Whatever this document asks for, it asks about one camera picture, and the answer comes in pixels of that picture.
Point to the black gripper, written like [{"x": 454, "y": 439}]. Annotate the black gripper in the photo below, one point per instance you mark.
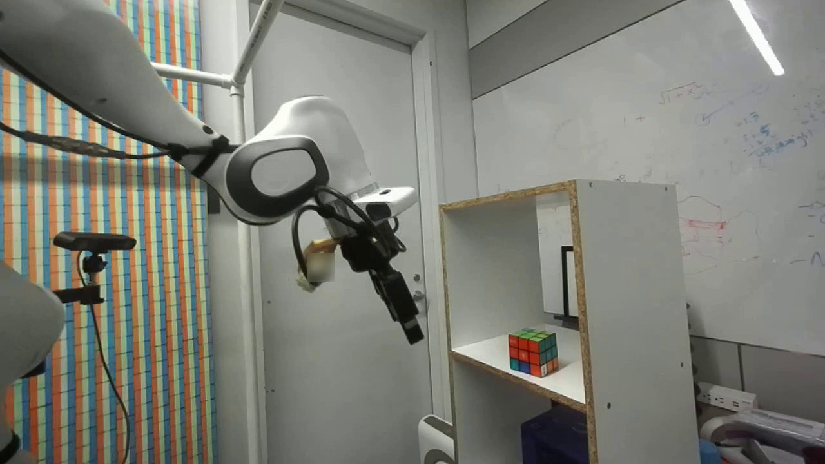
[{"x": 366, "y": 247}]

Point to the multicolour rubix cube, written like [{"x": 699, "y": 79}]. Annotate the multicolour rubix cube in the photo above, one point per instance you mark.
[{"x": 531, "y": 351}]

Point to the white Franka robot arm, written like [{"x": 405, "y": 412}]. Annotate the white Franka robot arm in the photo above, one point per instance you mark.
[{"x": 86, "y": 60}]

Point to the white wooden shelf unit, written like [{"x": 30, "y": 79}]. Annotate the white wooden shelf unit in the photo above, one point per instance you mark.
[{"x": 631, "y": 326}]

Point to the white door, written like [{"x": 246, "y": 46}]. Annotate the white door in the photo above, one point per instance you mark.
[{"x": 343, "y": 377}]

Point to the white rounded appliance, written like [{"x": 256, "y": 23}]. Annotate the white rounded appliance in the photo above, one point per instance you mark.
[{"x": 434, "y": 439}]

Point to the black framed white panel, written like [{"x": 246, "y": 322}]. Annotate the black framed white panel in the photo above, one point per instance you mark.
[{"x": 567, "y": 282}]

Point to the dark blue bin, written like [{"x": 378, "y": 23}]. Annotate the dark blue bin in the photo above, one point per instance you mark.
[{"x": 554, "y": 439}]

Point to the small white box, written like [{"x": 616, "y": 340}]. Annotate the small white box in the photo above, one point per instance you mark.
[{"x": 724, "y": 398}]

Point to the white whiteboard with scribbles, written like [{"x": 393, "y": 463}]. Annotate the white whiteboard with scribbles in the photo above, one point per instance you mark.
[{"x": 738, "y": 189}]

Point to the grey curved pipe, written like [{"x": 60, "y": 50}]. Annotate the grey curved pipe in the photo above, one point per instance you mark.
[{"x": 755, "y": 433}]

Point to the long ceiling light tube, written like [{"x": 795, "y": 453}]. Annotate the long ceiling light tube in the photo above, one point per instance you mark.
[{"x": 755, "y": 37}]

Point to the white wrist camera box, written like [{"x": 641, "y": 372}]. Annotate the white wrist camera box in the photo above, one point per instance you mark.
[{"x": 385, "y": 201}]

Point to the small black wall box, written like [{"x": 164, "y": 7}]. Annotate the small black wall box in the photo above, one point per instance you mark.
[{"x": 213, "y": 206}]

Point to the colourful striped wall curtain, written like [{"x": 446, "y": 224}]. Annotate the colourful striped wall curtain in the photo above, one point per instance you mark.
[{"x": 156, "y": 326}]

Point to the silver metal frame pole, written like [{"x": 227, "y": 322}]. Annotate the silver metal frame pole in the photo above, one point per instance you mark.
[{"x": 249, "y": 43}]

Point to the black camera on stand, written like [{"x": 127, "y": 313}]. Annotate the black camera on stand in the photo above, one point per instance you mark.
[{"x": 93, "y": 242}]

